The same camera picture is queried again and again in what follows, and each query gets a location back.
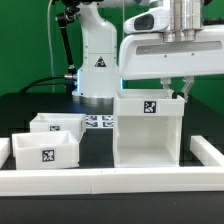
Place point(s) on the fiducial marker sheet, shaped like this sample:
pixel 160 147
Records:
pixel 99 121

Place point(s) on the white drawer cabinet frame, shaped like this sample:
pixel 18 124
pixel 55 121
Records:
pixel 147 128

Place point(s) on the white right barrier rail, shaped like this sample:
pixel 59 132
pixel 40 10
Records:
pixel 205 152

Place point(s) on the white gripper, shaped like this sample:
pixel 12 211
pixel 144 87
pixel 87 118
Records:
pixel 171 41

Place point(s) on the white front drawer box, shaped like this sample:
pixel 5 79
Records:
pixel 45 150

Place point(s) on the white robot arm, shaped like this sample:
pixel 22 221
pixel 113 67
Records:
pixel 94 46

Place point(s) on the white left barrier rail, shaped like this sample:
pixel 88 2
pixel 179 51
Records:
pixel 4 150

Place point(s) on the white drawer box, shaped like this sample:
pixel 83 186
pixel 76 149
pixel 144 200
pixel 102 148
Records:
pixel 45 150
pixel 45 122

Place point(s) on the white barrier rail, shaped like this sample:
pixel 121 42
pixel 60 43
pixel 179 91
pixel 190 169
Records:
pixel 4 150
pixel 112 180
pixel 205 152

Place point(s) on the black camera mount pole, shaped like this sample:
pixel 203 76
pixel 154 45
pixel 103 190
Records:
pixel 63 19

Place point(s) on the white front barrier rail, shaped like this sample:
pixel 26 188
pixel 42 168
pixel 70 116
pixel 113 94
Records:
pixel 112 180

